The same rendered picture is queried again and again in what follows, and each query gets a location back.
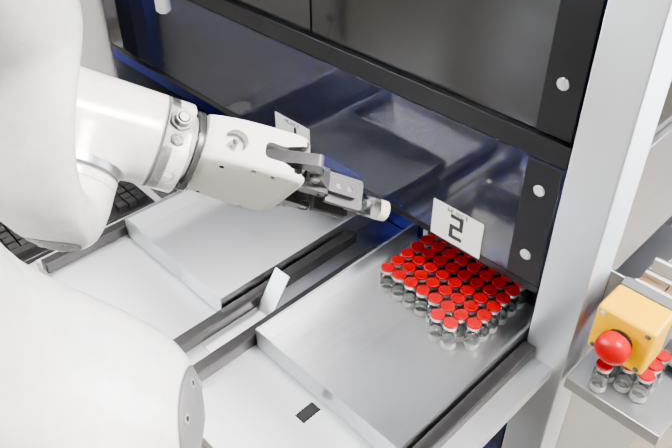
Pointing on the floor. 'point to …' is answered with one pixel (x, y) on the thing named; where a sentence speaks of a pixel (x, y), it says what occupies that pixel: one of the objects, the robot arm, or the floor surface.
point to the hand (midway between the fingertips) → (336, 195)
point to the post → (600, 179)
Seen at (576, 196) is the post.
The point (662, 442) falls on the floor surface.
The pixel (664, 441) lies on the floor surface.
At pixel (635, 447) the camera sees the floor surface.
